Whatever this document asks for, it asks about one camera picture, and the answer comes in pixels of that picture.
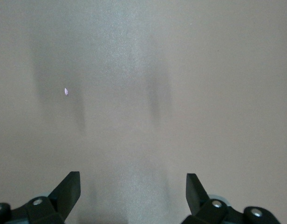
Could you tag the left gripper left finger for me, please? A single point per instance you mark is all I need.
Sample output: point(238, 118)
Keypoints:
point(62, 196)

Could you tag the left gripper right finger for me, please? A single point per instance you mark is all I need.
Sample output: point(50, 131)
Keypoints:
point(204, 210)

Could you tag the tiny pink foam crumb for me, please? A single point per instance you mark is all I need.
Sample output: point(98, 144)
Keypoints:
point(66, 91)

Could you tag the brown paper table cover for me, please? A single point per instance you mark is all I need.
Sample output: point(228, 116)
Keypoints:
point(134, 70)

